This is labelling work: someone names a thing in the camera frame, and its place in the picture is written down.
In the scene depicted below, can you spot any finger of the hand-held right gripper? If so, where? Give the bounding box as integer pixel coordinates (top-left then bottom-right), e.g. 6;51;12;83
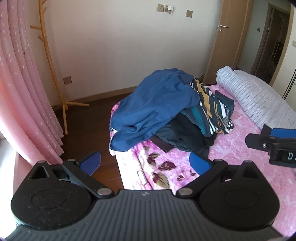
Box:
245;124;296;153

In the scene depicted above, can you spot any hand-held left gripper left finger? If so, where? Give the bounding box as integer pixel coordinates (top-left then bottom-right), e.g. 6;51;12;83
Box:
30;151;114;199

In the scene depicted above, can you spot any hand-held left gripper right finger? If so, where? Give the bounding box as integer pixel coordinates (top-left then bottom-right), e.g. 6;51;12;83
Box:
176;152;263;199

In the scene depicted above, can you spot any blue sweatshirt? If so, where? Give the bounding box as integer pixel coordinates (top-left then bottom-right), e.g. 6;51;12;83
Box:
110;68;200;151

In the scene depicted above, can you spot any black garment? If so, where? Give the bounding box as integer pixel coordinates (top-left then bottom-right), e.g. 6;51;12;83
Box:
150;120;218;160

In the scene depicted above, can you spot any pink floral blanket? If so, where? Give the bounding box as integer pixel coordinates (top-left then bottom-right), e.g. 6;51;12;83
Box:
109;83;296;232

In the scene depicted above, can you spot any white wardrobe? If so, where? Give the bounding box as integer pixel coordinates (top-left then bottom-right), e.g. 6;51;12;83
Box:
283;67;296;96

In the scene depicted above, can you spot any rolled striped grey quilt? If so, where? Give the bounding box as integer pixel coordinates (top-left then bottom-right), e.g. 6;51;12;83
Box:
216;66;296;130

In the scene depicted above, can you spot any striped multicolour shirt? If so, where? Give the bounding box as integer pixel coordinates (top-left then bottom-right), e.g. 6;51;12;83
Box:
180;79;235;138

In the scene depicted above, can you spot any dark brown door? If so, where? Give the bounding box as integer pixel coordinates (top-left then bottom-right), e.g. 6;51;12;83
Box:
252;5;290;80

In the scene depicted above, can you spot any light wooden door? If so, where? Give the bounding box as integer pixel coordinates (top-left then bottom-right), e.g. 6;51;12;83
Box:
202;0;249;84

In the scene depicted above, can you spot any pink curtain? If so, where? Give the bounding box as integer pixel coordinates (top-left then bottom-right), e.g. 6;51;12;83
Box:
0;0;65;167

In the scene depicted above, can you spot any wooden coat rack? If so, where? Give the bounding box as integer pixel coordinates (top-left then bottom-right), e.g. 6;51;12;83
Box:
30;0;89;135

